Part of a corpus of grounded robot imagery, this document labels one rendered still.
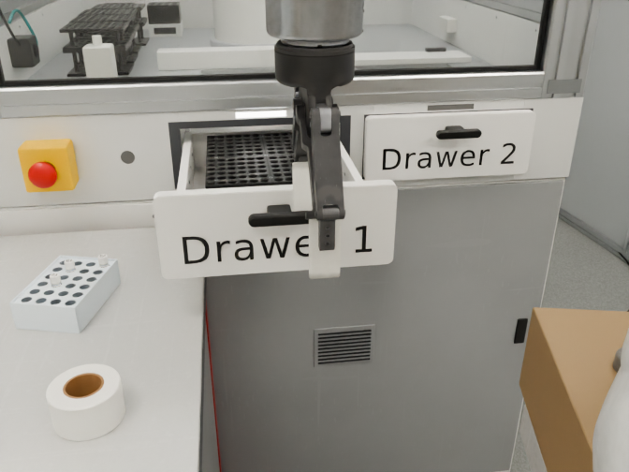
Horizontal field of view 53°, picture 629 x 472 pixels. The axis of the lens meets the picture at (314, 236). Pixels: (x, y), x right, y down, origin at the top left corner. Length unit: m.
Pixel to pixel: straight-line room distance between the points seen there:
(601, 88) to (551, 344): 2.29
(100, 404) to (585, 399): 0.44
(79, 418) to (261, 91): 0.58
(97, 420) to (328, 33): 0.42
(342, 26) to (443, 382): 0.94
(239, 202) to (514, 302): 0.72
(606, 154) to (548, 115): 1.70
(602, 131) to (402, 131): 1.88
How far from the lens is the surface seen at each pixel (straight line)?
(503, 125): 1.11
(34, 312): 0.84
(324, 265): 0.60
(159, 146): 1.04
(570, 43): 1.15
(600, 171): 2.88
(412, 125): 1.06
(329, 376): 1.29
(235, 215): 0.75
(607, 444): 0.28
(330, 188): 0.55
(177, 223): 0.75
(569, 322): 0.67
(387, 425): 1.40
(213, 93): 1.01
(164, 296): 0.87
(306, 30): 0.56
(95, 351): 0.79
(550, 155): 1.19
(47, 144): 1.04
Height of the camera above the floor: 1.21
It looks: 26 degrees down
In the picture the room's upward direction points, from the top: straight up
